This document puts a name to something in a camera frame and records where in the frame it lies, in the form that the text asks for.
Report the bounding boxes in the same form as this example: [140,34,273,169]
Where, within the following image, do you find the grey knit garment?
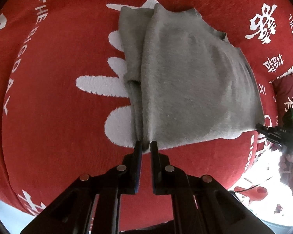
[118,4,265,149]

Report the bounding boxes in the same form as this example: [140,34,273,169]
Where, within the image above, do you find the person's right hand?
[279,154,293,185]

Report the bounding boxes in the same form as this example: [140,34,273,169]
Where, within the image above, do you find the red printed pillow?
[272,74,293,126]

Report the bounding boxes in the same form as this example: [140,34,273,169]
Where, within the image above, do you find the red slipper on floor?
[233,186,268,201]

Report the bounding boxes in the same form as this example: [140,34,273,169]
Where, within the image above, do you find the red printed bedspread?
[0,0,293,232]

